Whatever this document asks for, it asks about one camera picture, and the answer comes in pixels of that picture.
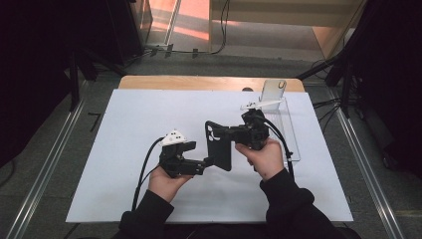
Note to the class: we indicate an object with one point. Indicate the white board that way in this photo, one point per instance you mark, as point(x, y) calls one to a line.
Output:
point(116, 149)

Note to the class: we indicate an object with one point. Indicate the black tripod stand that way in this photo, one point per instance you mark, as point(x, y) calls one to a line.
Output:
point(345, 76)
point(74, 79)

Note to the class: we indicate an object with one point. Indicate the clear plastic rack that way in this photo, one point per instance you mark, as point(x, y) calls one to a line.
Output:
point(285, 132)

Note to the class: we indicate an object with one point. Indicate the black phone case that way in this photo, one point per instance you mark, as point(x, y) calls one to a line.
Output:
point(220, 152)

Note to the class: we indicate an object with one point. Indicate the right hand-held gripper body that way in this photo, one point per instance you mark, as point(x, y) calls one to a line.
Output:
point(255, 132)

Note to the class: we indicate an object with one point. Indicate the metal floor rail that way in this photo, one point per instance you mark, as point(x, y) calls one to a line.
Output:
point(46, 172)
point(368, 166)

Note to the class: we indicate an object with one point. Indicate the black cabinet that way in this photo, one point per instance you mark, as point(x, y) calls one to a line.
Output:
point(126, 30)

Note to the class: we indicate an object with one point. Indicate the person's right hand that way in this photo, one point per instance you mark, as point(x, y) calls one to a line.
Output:
point(267, 159)

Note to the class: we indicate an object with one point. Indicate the wooden table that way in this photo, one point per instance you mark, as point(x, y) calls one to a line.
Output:
point(199, 83)

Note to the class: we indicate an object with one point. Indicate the iridescent clear phone case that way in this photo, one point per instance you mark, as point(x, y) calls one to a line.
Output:
point(272, 91)

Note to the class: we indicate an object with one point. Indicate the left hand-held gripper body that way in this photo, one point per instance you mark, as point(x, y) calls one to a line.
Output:
point(172, 159)

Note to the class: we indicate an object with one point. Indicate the person's left hand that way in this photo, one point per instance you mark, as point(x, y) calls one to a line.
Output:
point(164, 186)

